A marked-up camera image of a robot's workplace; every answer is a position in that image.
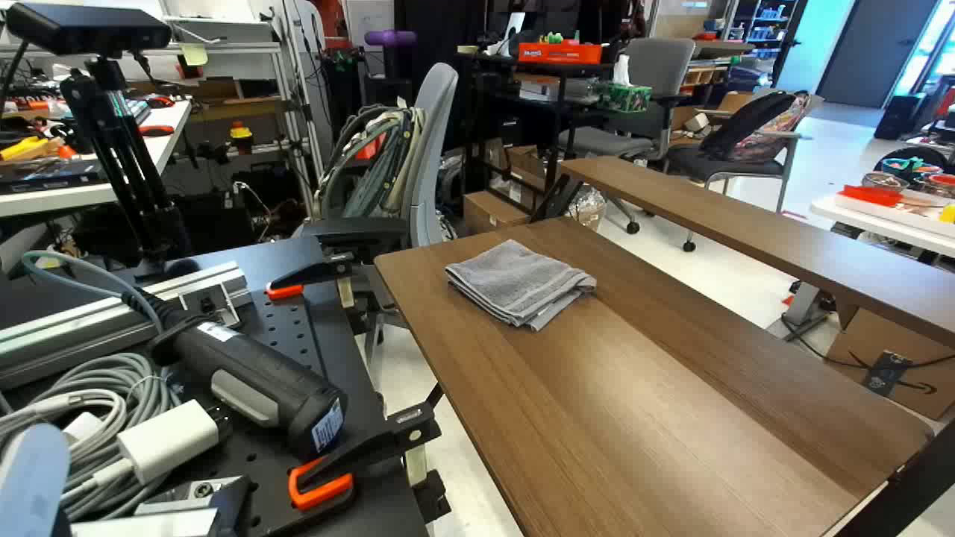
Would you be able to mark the grey towel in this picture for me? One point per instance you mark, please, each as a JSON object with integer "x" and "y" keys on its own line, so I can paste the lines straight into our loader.
{"x": 517, "y": 284}

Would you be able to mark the brown cardboard box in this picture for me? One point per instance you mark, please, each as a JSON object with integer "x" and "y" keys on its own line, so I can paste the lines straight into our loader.
{"x": 493, "y": 211}

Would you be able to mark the light grey office chair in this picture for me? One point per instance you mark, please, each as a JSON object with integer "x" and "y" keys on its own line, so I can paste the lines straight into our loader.
{"x": 438, "y": 150}

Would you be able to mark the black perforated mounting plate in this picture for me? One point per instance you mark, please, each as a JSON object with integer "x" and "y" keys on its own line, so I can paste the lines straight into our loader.
{"x": 301, "y": 339}

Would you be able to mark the black clamp orange tip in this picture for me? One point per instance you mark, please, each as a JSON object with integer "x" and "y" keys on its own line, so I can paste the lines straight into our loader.
{"x": 287, "y": 293}

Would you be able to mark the green tissue box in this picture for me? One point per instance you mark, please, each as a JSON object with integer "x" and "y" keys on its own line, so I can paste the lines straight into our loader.
{"x": 629, "y": 97}

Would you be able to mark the orange storage box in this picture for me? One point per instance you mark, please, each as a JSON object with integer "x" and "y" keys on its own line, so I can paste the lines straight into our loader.
{"x": 560, "y": 53}

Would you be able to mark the purple roll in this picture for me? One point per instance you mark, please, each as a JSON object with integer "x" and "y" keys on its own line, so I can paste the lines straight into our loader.
{"x": 390, "y": 41}

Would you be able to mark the grey upholstered office chair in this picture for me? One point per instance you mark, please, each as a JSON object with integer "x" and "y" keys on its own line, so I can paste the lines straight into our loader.
{"x": 659, "y": 63}

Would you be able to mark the black mesh chair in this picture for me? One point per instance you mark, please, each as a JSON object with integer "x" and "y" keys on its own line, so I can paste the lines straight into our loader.
{"x": 742, "y": 124}

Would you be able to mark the long wooden side table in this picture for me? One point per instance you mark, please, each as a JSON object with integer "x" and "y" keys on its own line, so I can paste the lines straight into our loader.
{"x": 796, "y": 250}

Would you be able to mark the white power adapter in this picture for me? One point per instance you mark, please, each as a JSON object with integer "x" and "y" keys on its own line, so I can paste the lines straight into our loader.
{"x": 169, "y": 436}

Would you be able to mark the red flat object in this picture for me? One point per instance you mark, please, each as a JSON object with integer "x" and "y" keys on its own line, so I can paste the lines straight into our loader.
{"x": 874, "y": 196}

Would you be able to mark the flat cardboard sheet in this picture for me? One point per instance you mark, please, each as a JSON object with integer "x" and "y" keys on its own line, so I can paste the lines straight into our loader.
{"x": 875, "y": 345}

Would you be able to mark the white work table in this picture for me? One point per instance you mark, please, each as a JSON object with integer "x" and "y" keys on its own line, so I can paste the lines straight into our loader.
{"x": 886, "y": 224}

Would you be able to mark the small black device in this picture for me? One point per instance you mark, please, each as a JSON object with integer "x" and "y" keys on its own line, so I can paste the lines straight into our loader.
{"x": 886, "y": 373}

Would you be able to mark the white cluttered workbench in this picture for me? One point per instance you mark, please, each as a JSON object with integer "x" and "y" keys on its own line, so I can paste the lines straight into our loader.
{"x": 60, "y": 196}

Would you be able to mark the yellow tool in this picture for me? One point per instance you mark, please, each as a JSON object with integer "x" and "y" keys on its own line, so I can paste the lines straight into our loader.
{"x": 32, "y": 150}

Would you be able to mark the pale blue rounded cylinder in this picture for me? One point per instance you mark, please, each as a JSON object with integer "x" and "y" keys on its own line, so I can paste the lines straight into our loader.
{"x": 32, "y": 481}

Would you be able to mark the black camera stand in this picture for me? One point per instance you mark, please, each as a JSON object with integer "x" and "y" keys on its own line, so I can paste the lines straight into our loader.
{"x": 123, "y": 169}

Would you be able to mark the aluminium extrusion rail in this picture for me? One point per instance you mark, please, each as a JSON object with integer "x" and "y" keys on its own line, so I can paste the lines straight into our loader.
{"x": 78, "y": 323}

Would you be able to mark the black stereo camera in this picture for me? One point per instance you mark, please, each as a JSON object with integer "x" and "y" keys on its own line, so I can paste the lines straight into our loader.
{"x": 90, "y": 29}

